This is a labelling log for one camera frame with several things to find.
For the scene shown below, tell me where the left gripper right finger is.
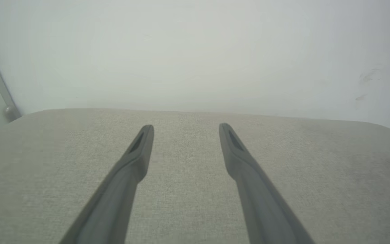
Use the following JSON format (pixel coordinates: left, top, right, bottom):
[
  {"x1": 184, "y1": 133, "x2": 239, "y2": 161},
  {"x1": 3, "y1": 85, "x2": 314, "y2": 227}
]
[{"x1": 219, "y1": 123, "x2": 316, "y2": 244}]

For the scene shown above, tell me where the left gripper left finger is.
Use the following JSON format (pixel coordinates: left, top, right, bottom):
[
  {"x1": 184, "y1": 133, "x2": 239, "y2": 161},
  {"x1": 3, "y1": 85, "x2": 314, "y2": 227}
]
[{"x1": 59, "y1": 124, "x2": 155, "y2": 244}]

